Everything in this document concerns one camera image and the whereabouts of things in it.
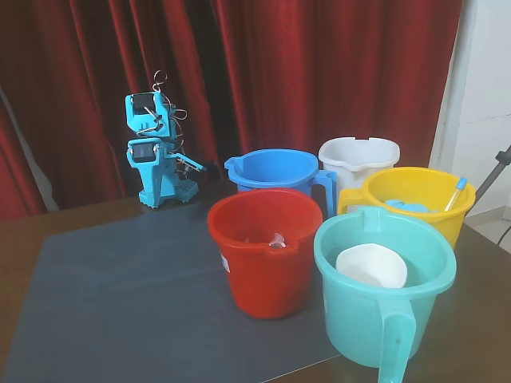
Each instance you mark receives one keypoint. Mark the white bucket sticker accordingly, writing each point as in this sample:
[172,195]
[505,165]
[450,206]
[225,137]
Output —
[225,263]

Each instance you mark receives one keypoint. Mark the yellow plastic bucket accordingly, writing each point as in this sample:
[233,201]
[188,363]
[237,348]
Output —
[451,223]

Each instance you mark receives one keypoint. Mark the blue crumpled glove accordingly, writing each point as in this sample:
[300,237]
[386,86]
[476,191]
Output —
[407,206]

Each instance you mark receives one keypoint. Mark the blue plastic bucket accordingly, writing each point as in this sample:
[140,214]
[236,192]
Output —
[275,181]

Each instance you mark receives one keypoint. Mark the red curtain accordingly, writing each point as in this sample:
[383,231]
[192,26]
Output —
[299,72]

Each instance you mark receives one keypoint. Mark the teal plastic bucket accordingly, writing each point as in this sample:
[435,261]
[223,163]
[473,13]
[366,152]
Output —
[359,319]

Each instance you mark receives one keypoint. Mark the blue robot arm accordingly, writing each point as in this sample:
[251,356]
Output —
[147,175]

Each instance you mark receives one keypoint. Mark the grey stand leg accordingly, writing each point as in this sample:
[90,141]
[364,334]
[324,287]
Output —
[493,171]

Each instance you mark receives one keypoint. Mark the dark grey mat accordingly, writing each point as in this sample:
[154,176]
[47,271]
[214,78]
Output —
[139,319]

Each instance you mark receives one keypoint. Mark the clear plastic item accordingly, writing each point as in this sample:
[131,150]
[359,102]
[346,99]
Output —
[277,242]

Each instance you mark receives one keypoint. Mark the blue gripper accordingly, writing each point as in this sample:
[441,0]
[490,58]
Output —
[194,165]

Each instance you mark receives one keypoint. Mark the white plastic bucket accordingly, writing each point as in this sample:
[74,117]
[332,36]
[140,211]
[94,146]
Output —
[351,155]

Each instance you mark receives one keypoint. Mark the white bowl-shaped mask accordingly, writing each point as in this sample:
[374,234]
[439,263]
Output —
[371,265]

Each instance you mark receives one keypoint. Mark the blue-capped test tube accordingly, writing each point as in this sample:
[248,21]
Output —
[455,195]

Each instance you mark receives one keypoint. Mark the red plastic bucket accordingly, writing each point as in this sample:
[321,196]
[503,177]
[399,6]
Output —
[271,283]

